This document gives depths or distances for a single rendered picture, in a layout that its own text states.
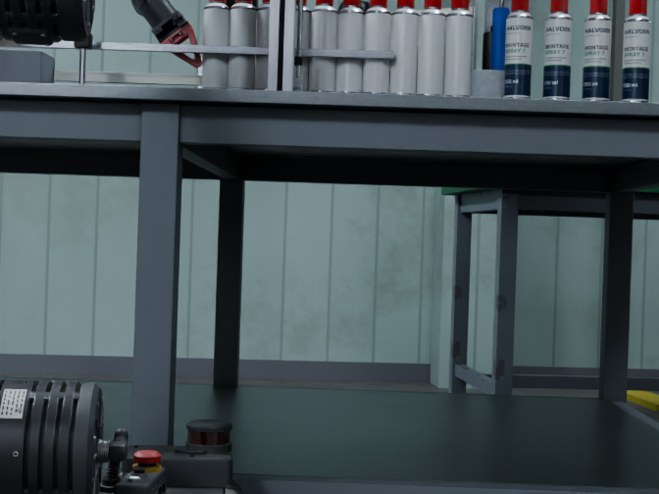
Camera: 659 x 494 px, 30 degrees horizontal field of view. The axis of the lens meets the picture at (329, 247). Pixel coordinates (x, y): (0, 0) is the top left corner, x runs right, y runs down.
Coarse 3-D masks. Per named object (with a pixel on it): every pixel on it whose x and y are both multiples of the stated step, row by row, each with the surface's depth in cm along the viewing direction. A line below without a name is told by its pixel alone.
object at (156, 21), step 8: (152, 0) 234; (160, 0) 234; (168, 0) 236; (144, 8) 234; (152, 8) 234; (160, 8) 234; (168, 8) 234; (144, 16) 235; (152, 16) 234; (160, 16) 234; (168, 16) 234; (176, 16) 231; (152, 24) 235; (160, 24) 231; (168, 24) 233; (160, 32) 232
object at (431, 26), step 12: (432, 0) 234; (432, 12) 233; (420, 24) 234; (432, 24) 233; (444, 24) 234; (420, 36) 234; (432, 36) 233; (444, 36) 234; (420, 48) 234; (432, 48) 233; (444, 48) 235; (420, 60) 234; (432, 60) 233; (420, 72) 234; (432, 72) 233; (420, 84) 234; (432, 84) 233
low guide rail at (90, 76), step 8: (56, 72) 240; (64, 72) 240; (72, 72) 240; (88, 72) 240; (96, 72) 240; (56, 80) 240; (64, 80) 240; (72, 80) 240; (88, 80) 240; (96, 80) 240; (104, 80) 240; (112, 80) 240; (120, 80) 240; (128, 80) 240; (136, 80) 240; (144, 80) 240; (152, 80) 240; (160, 80) 240; (168, 80) 239; (176, 80) 239; (184, 80) 239; (192, 80) 239; (200, 80) 239
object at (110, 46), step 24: (48, 48) 234; (72, 48) 233; (96, 48) 232; (120, 48) 232; (144, 48) 232; (168, 48) 232; (192, 48) 232; (216, 48) 232; (240, 48) 232; (264, 48) 232
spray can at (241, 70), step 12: (240, 0) 234; (252, 0) 236; (240, 12) 233; (252, 12) 234; (240, 24) 233; (252, 24) 234; (240, 36) 233; (252, 36) 234; (228, 60) 235; (240, 60) 233; (252, 60) 234; (228, 72) 235; (240, 72) 233; (252, 72) 235; (228, 84) 235; (240, 84) 233; (252, 84) 235
